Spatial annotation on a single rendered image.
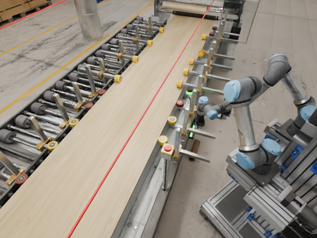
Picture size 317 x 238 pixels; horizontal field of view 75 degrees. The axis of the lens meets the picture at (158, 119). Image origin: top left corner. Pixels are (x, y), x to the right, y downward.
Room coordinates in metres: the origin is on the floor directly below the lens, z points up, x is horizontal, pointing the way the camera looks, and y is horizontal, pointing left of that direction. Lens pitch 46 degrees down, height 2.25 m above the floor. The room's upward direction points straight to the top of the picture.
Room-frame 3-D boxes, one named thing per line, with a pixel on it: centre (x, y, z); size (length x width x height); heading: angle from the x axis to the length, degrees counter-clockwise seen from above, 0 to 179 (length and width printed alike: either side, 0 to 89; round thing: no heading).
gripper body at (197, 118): (1.20, -0.35, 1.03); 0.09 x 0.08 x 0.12; 0
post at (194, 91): (1.47, -0.32, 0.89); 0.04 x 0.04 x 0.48; 70
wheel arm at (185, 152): (1.01, -0.22, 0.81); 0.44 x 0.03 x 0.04; 70
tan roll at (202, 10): (3.86, -0.64, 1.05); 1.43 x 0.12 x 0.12; 70
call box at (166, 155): (0.75, -0.06, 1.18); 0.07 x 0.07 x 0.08; 70
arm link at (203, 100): (1.21, -0.35, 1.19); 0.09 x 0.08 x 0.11; 23
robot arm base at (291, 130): (1.05, -1.08, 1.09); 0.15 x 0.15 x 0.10
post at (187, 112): (1.23, -0.24, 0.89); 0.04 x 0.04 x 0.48; 70
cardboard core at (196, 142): (1.59, -0.48, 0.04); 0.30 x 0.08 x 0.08; 160
